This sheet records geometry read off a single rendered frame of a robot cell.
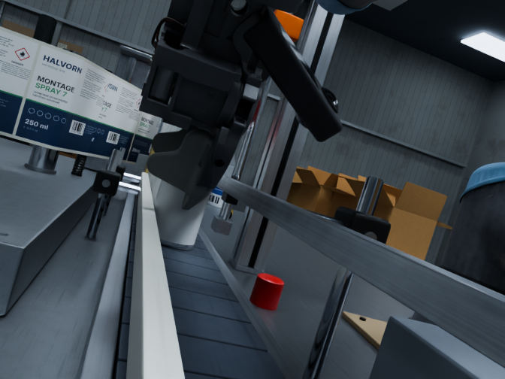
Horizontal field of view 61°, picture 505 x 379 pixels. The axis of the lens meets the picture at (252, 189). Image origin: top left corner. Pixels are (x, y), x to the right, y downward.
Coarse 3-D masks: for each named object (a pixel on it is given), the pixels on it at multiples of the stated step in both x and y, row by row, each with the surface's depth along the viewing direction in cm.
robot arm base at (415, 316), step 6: (462, 276) 46; (474, 282) 45; (480, 282) 45; (492, 288) 44; (504, 294) 43; (414, 312) 54; (408, 318) 52; (414, 318) 49; (420, 318) 48; (432, 324) 46
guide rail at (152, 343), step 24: (144, 192) 50; (144, 216) 34; (144, 240) 26; (144, 264) 21; (144, 288) 18; (144, 312) 15; (168, 312) 16; (144, 336) 13; (168, 336) 14; (144, 360) 12; (168, 360) 12
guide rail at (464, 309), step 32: (256, 192) 31; (288, 224) 24; (320, 224) 20; (352, 256) 17; (384, 256) 15; (384, 288) 14; (416, 288) 13; (448, 288) 12; (480, 288) 11; (448, 320) 11; (480, 320) 10; (480, 352) 10
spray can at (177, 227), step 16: (160, 192) 43; (176, 192) 42; (160, 208) 42; (176, 208) 42; (192, 208) 42; (160, 224) 42; (176, 224) 42; (192, 224) 43; (160, 240) 42; (176, 240) 42; (192, 240) 44
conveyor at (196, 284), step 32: (128, 256) 47; (192, 256) 41; (128, 288) 27; (192, 288) 32; (224, 288) 34; (128, 320) 23; (192, 320) 25; (224, 320) 27; (192, 352) 21; (224, 352) 22; (256, 352) 24
